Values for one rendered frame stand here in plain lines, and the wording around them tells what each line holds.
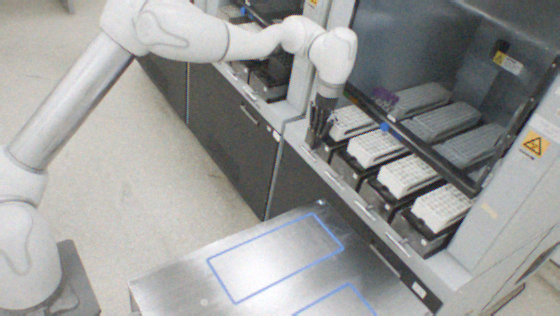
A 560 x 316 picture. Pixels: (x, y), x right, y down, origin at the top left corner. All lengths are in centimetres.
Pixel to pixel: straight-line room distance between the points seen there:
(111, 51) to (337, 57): 63
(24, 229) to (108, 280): 109
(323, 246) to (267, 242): 15
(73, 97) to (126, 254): 118
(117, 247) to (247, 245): 113
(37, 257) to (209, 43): 59
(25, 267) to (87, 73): 44
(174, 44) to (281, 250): 58
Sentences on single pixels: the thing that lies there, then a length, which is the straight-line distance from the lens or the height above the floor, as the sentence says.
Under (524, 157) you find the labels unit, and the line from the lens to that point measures 123.
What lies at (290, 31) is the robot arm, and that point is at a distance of 141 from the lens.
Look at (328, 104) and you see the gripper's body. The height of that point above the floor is 98.
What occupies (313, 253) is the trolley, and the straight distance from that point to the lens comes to 121.
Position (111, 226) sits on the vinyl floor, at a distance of 232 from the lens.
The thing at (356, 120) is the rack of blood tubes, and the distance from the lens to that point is 163.
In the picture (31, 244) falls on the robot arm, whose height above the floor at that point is 94.
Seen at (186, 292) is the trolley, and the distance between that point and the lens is 111.
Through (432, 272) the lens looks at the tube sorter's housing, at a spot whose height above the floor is 73.
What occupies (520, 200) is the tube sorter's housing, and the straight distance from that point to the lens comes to 128.
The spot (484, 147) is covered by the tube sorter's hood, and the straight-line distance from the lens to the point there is 126.
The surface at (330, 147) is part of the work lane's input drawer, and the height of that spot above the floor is 81.
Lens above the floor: 176
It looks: 41 degrees down
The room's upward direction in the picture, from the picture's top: 11 degrees clockwise
